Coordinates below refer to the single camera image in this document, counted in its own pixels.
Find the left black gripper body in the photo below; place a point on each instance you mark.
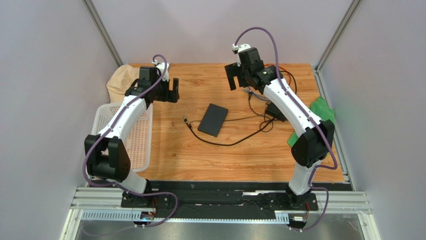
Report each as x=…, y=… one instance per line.
x=162, y=93

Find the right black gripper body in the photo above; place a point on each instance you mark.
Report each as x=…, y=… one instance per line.
x=237, y=77

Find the black network switch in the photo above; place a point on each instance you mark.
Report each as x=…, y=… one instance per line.
x=213, y=120

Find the white plastic basket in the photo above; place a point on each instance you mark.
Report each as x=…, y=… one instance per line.
x=139, y=141

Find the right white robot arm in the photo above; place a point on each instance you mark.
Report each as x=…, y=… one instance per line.
x=315, y=136

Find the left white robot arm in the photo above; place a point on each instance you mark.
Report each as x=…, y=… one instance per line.
x=106, y=156

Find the beige bucket hat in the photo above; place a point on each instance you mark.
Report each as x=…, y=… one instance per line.
x=120, y=82

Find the black power adapter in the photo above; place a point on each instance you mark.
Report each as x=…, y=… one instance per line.
x=273, y=111

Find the green cloth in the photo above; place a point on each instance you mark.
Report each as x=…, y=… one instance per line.
x=322, y=110

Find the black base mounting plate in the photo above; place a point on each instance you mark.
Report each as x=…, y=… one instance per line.
x=219, y=200

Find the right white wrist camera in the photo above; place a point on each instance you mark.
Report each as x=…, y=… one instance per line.
x=236, y=49

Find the aluminium front rail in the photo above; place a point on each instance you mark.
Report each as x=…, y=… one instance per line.
x=97, y=204

